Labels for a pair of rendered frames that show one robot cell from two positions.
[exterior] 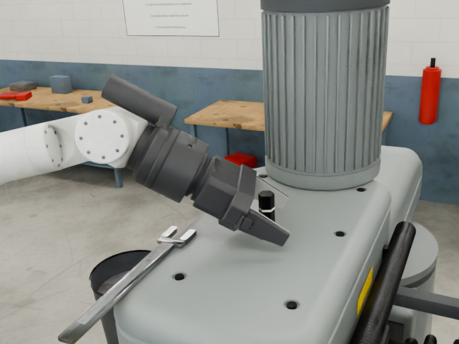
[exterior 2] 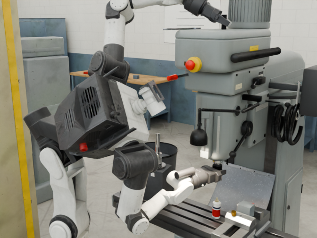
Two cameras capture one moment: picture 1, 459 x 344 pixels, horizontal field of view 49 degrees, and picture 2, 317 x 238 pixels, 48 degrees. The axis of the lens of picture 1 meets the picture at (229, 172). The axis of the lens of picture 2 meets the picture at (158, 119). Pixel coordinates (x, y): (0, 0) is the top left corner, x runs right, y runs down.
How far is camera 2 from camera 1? 1.04 m
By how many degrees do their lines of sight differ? 12
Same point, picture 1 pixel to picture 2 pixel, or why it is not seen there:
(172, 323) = (192, 31)
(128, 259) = (153, 146)
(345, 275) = (245, 31)
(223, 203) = (210, 12)
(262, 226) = (221, 19)
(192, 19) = not seen: hidden behind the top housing
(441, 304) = (291, 85)
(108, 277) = not seen: hidden behind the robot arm
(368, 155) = (263, 18)
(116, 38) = (157, 44)
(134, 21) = (169, 34)
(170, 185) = (195, 6)
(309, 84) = not seen: outside the picture
